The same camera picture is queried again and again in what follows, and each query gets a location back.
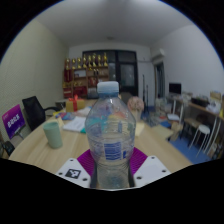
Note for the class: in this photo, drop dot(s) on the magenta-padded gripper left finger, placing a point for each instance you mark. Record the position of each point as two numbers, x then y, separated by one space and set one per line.
71 171

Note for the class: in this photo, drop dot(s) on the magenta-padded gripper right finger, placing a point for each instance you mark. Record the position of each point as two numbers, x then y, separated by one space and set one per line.
151 170

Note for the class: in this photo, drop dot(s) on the clear plastic water bottle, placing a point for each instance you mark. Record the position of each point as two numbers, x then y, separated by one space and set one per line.
110 133

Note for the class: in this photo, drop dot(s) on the pale green cup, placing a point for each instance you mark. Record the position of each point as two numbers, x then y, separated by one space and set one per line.
53 135

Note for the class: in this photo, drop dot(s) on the white printed paper sheet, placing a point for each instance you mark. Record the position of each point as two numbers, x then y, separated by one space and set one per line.
75 124

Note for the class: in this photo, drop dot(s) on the colourful blue book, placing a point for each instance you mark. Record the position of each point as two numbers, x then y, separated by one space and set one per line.
66 115

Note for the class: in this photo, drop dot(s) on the white round stool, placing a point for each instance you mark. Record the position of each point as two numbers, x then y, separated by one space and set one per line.
201 129

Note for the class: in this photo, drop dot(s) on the yellow gift box red ribbon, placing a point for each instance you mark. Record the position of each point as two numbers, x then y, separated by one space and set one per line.
75 105

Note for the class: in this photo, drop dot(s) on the potted pink flower bouquet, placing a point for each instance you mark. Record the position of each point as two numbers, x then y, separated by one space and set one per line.
136 105

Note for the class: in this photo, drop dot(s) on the black office chair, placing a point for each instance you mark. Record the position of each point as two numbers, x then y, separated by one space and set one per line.
33 111

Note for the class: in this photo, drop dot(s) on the purple sign board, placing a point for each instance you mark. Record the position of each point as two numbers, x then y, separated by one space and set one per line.
13 120

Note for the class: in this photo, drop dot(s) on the wooden side desk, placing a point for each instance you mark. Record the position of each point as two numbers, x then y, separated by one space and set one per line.
200 108

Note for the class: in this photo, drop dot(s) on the black tripod stand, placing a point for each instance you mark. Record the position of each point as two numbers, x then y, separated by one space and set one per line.
143 90

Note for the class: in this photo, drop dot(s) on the black computer monitor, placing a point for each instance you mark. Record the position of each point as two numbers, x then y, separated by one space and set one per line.
175 88

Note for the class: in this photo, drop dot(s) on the wooden shelf unit with trophies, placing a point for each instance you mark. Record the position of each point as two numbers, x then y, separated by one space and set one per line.
80 78

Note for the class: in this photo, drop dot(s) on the dark glass door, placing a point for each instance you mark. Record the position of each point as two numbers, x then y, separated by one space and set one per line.
128 75

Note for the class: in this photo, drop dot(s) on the white wall air conditioner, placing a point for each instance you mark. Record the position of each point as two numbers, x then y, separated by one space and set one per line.
158 56

